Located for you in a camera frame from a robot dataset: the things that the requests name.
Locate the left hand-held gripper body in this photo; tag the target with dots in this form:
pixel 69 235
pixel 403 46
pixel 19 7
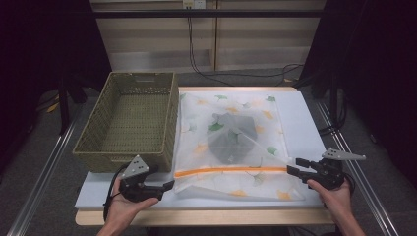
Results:
pixel 134 187

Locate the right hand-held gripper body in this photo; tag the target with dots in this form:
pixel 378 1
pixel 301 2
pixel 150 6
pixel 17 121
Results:
pixel 329 170

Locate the leaf-print mesh laundry bag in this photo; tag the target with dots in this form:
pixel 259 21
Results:
pixel 262 183

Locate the green woven basket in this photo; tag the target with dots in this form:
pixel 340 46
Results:
pixel 131 124

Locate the black garment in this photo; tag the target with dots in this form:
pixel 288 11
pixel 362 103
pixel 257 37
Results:
pixel 232 141

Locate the person's left hand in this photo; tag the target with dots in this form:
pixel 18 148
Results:
pixel 123 214

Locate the person's right hand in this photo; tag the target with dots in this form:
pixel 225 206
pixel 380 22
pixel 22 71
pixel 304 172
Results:
pixel 334 201

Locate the white foam board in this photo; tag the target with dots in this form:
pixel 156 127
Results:
pixel 305 131

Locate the black metal stand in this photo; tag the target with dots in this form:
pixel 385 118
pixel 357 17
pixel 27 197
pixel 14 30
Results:
pixel 64 108
pixel 333 98

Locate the black horizontal bar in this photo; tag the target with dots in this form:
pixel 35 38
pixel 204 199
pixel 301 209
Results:
pixel 147 13

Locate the metal floor rail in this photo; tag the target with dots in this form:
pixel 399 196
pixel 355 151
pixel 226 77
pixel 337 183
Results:
pixel 42 177
pixel 360 190

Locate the white wall socket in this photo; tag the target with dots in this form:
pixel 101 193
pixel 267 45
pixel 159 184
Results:
pixel 194 3

